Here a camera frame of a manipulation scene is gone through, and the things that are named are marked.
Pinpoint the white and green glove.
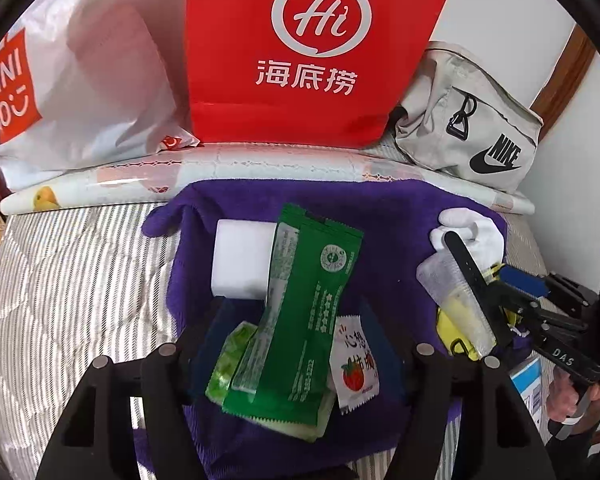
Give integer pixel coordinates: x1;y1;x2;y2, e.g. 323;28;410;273
429;208;505;271

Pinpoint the black watch strap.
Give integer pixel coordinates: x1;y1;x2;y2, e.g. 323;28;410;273
443;231;514;348

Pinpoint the yellow mesh pouch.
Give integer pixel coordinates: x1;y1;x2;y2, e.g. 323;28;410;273
436;287;496;361

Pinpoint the white face mask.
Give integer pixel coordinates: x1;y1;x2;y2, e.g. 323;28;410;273
416;249;496;361

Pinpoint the green wet wipe packet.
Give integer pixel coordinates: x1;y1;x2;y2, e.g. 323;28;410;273
223;204;364;426

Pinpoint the white sponge block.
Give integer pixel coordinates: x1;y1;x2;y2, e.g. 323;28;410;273
211;219;276;300

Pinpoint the person's right hand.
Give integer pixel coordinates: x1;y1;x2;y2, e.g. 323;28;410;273
546;366;600;430

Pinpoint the blue tissue pack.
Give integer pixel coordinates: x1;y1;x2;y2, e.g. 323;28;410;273
509;353;550;443

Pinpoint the purple towel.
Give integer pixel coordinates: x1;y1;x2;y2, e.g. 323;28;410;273
132;178;534;480

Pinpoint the striped mattress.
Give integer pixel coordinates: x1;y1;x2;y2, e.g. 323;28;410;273
0;131;556;480

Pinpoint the grey Nike bag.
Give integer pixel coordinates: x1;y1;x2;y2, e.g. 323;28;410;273
394;41;543;193

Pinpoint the rolled patterned paper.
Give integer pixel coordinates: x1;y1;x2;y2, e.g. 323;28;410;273
0;144;535;216

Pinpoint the red Haidilao paper bag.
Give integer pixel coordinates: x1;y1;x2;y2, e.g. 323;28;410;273
185;0;446;148

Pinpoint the white Miniso plastic bag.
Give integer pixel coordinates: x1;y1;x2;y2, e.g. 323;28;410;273
0;0;195;192

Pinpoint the brown door frame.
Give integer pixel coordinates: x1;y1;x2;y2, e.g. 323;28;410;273
531;25;596;142

